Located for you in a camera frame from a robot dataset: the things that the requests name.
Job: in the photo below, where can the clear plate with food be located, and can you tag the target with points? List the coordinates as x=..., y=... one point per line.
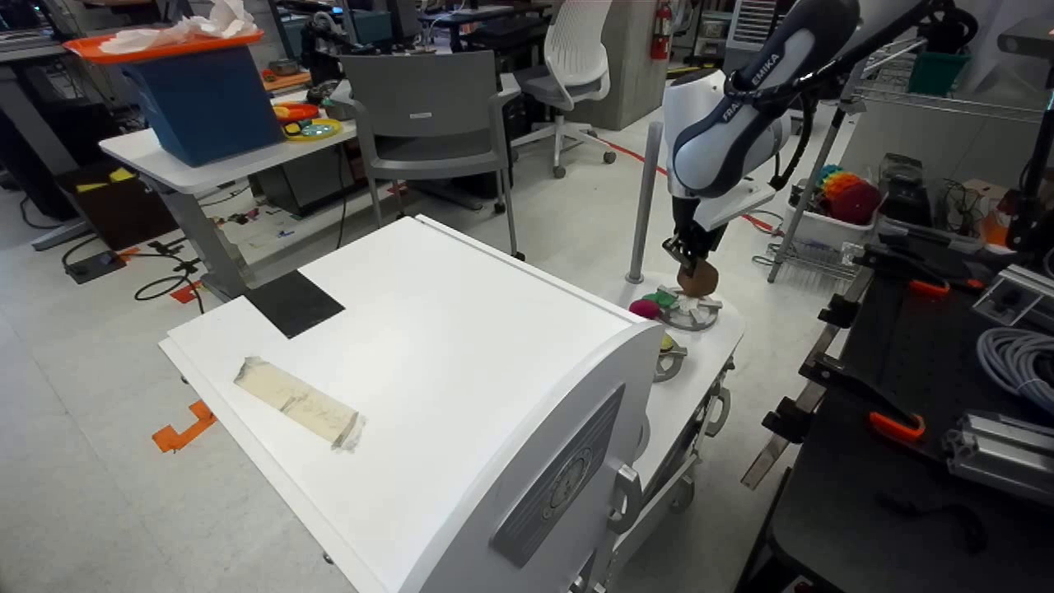
x=693, y=313

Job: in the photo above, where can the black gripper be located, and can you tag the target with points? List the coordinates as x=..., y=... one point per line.
x=688, y=237

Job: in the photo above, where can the green box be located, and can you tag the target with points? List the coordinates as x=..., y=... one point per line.
x=936, y=75

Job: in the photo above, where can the grey plastic chair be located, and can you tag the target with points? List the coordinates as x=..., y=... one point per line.
x=432, y=120

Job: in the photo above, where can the white plastic tray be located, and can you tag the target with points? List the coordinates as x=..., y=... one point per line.
x=827, y=228

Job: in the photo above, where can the rolling office chair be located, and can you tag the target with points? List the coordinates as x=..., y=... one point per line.
x=578, y=68

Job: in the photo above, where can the black box under table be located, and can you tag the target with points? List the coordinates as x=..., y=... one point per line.
x=123, y=208

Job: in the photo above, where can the aluminium mounting bracket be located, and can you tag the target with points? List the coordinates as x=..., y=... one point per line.
x=1014, y=299
x=1002, y=453

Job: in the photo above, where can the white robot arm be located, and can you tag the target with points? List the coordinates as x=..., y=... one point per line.
x=728, y=120

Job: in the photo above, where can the grey toy kitchen pole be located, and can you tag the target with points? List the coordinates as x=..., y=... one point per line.
x=646, y=203

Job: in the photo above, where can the white side table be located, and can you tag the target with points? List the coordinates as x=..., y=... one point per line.
x=209, y=177

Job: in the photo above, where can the brown round toy object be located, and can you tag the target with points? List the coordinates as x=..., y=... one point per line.
x=698, y=281

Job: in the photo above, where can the yellow toy food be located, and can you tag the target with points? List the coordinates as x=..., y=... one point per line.
x=665, y=355

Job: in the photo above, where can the pink toy food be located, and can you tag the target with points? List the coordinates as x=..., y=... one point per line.
x=643, y=312

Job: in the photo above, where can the white toy kitchen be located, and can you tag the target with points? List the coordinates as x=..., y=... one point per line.
x=461, y=362

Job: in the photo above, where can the beige cloth strip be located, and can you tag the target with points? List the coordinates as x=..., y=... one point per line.
x=298, y=403

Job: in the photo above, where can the small green toy food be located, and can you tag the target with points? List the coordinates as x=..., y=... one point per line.
x=665, y=301

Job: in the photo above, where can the black square patch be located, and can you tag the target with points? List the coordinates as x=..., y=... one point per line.
x=295, y=303

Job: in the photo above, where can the blue storage bin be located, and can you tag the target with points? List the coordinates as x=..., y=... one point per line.
x=202, y=103

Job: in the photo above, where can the colourful stacked toy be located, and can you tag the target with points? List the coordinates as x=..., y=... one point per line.
x=852, y=195

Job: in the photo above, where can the red fire extinguisher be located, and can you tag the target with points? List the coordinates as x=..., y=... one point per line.
x=661, y=32

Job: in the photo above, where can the white paper in bin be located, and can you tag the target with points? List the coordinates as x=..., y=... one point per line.
x=182, y=28

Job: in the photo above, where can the colourful toys on table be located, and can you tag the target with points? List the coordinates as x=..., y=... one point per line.
x=307, y=120

